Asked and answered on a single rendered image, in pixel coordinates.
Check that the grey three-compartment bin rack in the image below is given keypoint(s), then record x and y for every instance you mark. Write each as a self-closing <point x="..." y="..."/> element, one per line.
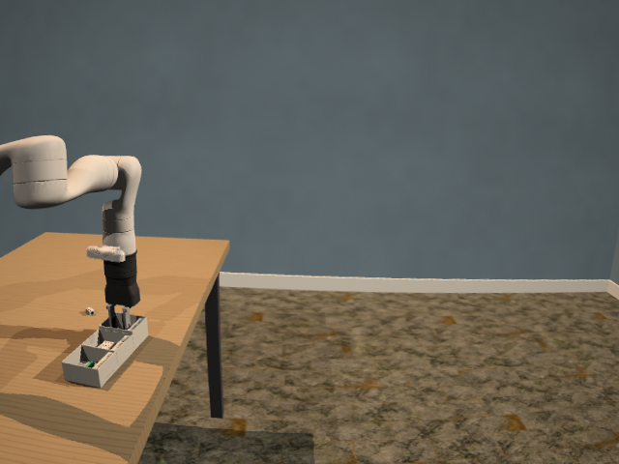
<point x="106" y="361"/>

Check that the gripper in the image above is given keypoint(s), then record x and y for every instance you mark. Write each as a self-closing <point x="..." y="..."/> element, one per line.
<point x="121" y="287"/>

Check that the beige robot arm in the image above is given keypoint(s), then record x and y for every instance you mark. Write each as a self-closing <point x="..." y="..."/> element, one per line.
<point x="39" y="173"/>

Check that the white domino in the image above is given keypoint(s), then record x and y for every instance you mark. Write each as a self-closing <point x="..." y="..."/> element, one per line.
<point x="107" y="345"/>

